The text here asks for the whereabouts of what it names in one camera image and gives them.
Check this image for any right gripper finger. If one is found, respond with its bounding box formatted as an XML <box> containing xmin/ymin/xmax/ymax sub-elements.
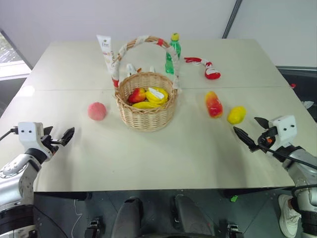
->
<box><xmin>233</xmin><ymin>126</ymin><xmax>260</xmax><ymax>153</ymax></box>
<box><xmin>254</xmin><ymin>117</ymin><xmax>269</xmax><ymax>130</ymax></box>

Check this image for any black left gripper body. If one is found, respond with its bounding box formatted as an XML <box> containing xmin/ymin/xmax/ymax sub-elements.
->
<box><xmin>40</xmin><ymin>134</ymin><xmax>60</xmax><ymax>162</ymax></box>

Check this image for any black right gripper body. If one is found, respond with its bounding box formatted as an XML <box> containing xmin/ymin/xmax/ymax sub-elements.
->
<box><xmin>248</xmin><ymin>127</ymin><xmax>278</xmax><ymax>153</ymax></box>

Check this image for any yellow lemon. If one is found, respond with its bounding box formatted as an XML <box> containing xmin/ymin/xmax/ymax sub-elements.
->
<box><xmin>227</xmin><ymin>106</ymin><xmax>247</xmax><ymax>124</ymax></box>

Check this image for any pink peach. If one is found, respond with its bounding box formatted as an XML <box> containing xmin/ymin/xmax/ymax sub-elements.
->
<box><xmin>87</xmin><ymin>102</ymin><xmax>108</xmax><ymax>121</ymax></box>

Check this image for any red and yellow mango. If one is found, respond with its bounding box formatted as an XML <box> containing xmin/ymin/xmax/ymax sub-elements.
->
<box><xmin>204</xmin><ymin>91</ymin><xmax>223</xmax><ymax>119</ymax></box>

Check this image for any red and white plush toy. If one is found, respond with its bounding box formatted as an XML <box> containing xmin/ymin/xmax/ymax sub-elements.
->
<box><xmin>184</xmin><ymin>57</ymin><xmax>222</xmax><ymax>80</ymax></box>

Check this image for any red and yellow apple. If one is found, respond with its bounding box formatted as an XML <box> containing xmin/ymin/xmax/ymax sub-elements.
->
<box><xmin>127</xmin><ymin>87</ymin><xmax>147</xmax><ymax>104</ymax></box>

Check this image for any white sneaker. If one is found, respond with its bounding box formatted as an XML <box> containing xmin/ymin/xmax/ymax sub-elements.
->
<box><xmin>278</xmin><ymin>194</ymin><xmax>302</xmax><ymax>238</ymax></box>

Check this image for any yellow banana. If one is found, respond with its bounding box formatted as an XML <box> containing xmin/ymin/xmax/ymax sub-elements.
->
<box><xmin>132</xmin><ymin>101</ymin><xmax>161</xmax><ymax>109</ymax></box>

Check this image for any window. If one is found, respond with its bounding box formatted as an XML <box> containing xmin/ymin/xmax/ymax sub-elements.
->
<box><xmin>0</xmin><ymin>29</ymin><xmax>33</xmax><ymax>80</ymax></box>

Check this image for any white Dove tube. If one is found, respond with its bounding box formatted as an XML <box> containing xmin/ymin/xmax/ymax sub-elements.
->
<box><xmin>96</xmin><ymin>34</ymin><xmax>118</xmax><ymax>75</ymax></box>

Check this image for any dark rounded shape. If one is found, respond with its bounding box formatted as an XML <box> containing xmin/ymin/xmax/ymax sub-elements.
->
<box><xmin>170</xmin><ymin>195</ymin><xmax>216</xmax><ymax>238</ymax></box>
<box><xmin>116</xmin><ymin>197</ymin><xmax>144</xmax><ymax>238</ymax></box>

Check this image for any yellow banana bunch white label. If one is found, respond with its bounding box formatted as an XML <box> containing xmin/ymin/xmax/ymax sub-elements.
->
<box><xmin>145</xmin><ymin>86</ymin><xmax>169</xmax><ymax>104</ymax></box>

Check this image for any grey metal pillar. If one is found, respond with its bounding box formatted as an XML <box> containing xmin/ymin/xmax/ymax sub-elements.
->
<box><xmin>221</xmin><ymin>0</ymin><xmax>244</xmax><ymax>39</ymax></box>

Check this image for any green plastic bottle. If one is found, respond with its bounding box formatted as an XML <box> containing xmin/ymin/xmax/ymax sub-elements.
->
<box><xmin>164</xmin><ymin>33</ymin><xmax>182</xmax><ymax>74</ymax></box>

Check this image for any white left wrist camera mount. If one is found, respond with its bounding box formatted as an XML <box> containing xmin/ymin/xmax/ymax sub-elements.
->
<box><xmin>17</xmin><ymin>121</ymin><xmax>45</xmax><ymax>150</ymax></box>

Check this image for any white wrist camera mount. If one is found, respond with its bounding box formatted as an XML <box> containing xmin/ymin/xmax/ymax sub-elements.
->
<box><xmin>17</xmin><ymin>121</ymin><xmax>45</xmax><ymax>150</ymax></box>
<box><xmin>268</xmin><ymin>115</ymin><xmax>297</xmax><ymax>151</ymax></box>

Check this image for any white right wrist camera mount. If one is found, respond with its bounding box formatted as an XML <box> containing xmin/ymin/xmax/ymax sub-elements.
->
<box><xmin>268</xmin><ymin>115</ymin><xmax>297</xmax><ymax>151</ymax></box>

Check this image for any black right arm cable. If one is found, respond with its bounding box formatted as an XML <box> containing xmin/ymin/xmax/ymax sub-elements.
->
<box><xmin>259</xmin><ymin>145</ymin><xmax>317</xmax><ymax>171</ymax></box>

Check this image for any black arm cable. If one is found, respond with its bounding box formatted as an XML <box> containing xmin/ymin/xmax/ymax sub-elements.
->
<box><xmin>259</xmin><ymin>145</ymin><xmax>317</xmax><ymax>171</ymax></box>
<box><xmin>0</xmin><ymin>126</ymin><xmax>20</xmax><ymax>142</ymax></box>

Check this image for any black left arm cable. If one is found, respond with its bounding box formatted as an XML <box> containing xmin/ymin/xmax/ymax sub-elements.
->
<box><xmin>0</xmin><ymin>126</ymin><xmax>20</xmax><ymax>142</ymax></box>

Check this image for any thin white cable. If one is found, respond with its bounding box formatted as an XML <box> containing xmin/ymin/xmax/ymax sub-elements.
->
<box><xmin>73</xmin><ymin>199</ymin><xmax>83</xmax><ymax>230</ymax></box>

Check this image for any wicker basket with handle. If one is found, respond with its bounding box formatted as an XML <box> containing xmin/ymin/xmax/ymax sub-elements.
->
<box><xmin>110</xmin><ymin>35</ymin><xmax>183</xmax><ymax>132</ymax></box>

